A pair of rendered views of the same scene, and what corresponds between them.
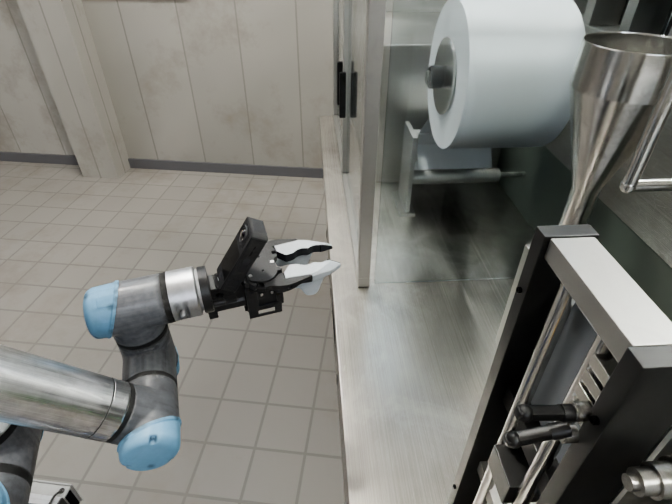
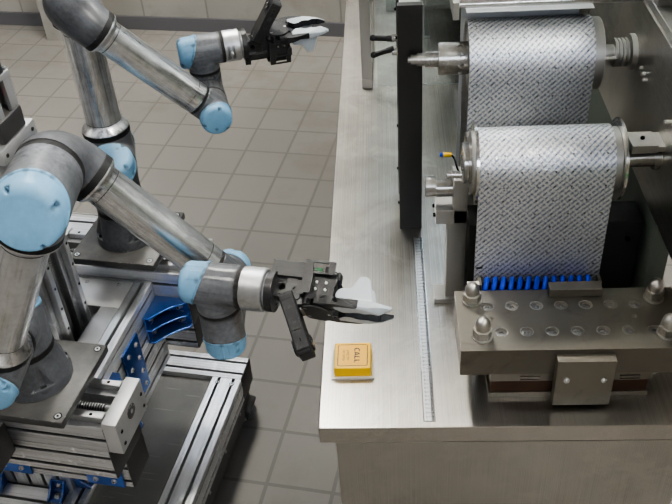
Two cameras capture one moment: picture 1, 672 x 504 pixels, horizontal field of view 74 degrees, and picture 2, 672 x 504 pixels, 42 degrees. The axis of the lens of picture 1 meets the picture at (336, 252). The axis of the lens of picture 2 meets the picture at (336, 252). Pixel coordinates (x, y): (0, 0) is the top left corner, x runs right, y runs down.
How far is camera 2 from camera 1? 1.52 m
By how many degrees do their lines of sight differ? 6
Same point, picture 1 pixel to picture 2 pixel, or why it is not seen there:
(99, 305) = (187, 44)
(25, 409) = (165, 76)
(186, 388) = not seen: hidden behind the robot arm
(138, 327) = (206, 60)
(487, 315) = not seen: hidden behind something
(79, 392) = (185, 76)
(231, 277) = (260, 31)
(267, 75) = not seen: outside the picture
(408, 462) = (377, 175)
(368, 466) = (349, 176)
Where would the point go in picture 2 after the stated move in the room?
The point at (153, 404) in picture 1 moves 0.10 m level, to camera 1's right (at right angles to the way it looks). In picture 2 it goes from (218, 96) to (260, 96)
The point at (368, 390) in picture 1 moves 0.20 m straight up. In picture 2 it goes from (357, 144) to (354, 76)
